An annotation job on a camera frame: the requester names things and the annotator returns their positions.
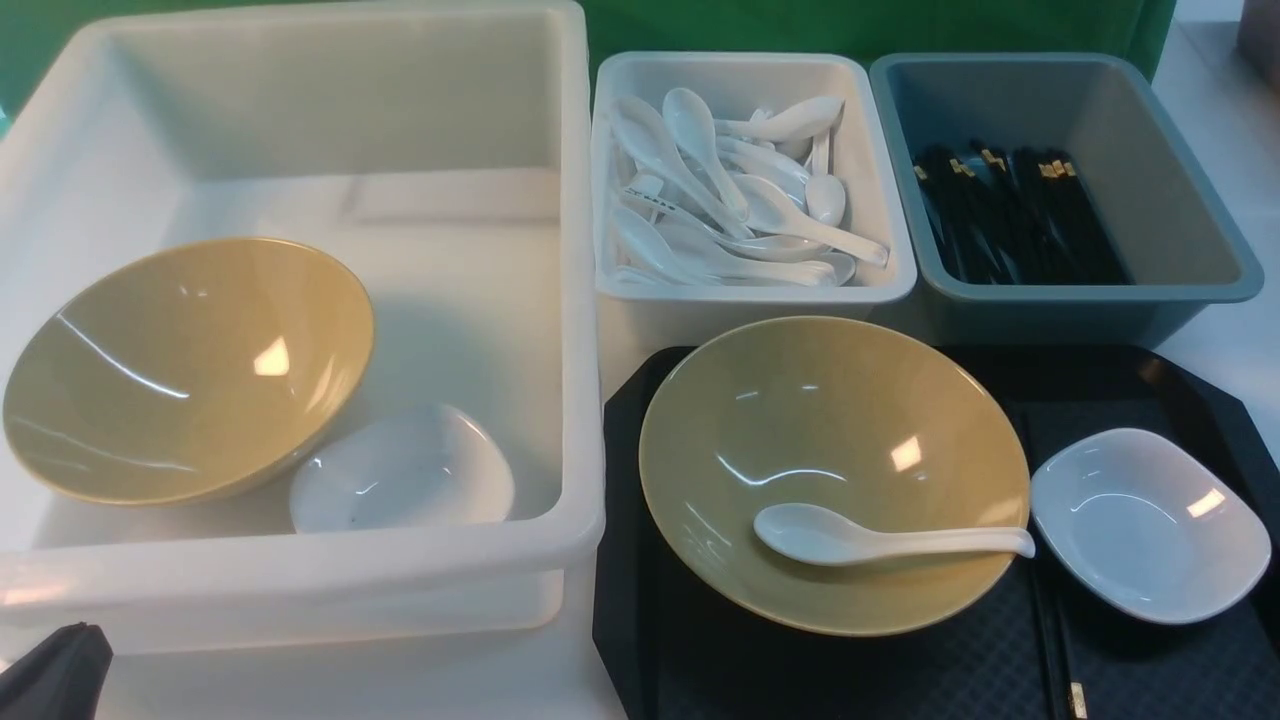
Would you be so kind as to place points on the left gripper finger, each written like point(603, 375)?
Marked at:
point(61, 678)

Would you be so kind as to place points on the black chopstick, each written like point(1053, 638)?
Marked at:
point(1065, 692)

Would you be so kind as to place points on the white side dish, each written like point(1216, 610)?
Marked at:
point(1148, 528)

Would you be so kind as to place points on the yellow noodle bowl in tub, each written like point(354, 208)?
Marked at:
point(196, 373)

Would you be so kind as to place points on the white dish in tub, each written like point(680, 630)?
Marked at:
point(430, 466)

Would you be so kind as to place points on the white spoon bin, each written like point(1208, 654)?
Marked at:
point(675, 262)
point(805, 119)

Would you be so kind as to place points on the white spoon top bin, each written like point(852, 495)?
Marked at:
point(805, 119)

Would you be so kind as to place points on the black serving tray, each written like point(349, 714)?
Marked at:
point(675, 649)

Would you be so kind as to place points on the bundle of black chopsticks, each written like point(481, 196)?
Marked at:
point(1024, 216)

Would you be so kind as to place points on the blue-grey chopstick bin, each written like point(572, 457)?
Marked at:
point(1169, 225)

